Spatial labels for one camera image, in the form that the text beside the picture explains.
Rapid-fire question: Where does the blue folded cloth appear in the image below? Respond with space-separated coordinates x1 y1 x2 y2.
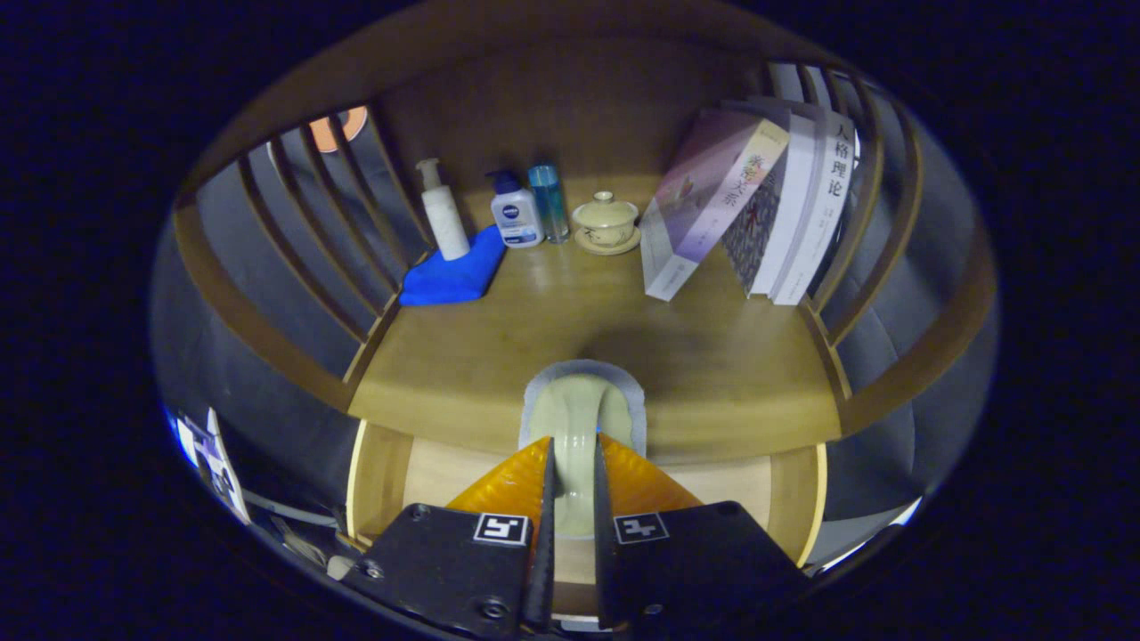
398 224 509 308

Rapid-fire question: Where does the purple cover book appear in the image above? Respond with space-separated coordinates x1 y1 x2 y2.
639 109 792 303

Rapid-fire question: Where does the beige lidded teacup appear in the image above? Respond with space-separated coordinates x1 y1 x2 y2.
572 191 642 257

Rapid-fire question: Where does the wooden drawer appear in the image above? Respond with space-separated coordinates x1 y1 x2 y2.
346 418 829 624

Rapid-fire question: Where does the white pump bottle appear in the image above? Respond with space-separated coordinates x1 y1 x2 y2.
415 158 471 262

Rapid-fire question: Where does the teal bottle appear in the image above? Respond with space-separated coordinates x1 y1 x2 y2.
527 163 571 245

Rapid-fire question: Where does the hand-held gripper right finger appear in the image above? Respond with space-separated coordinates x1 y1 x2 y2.
592 434 811 637

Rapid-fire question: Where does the patterned cover book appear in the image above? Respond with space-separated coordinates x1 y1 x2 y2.
720 100 818 298

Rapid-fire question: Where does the wooden countertop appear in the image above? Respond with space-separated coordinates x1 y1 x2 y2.
347 174 843 464

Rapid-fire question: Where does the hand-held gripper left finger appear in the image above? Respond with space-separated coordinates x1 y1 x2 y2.
343 436 558 640

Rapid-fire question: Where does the wooden cabinet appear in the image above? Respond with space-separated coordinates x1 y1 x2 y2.
169 0 1000 624

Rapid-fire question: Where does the white lotion bottle blue cap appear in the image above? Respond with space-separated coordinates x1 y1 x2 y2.
485 169 545 249

